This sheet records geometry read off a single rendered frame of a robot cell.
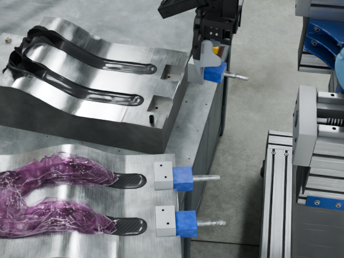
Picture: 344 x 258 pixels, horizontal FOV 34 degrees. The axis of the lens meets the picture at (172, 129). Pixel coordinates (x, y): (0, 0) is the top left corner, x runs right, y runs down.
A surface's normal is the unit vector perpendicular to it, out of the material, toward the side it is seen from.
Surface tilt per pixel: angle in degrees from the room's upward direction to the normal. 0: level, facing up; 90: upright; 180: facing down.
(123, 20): 0
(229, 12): 90
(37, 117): 90
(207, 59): 79
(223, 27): 90
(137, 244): 0
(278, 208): 0
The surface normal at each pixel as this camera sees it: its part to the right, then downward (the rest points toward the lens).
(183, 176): -0.01, -0.69
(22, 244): -0.29, -0.65
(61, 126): -0.26, 0.70
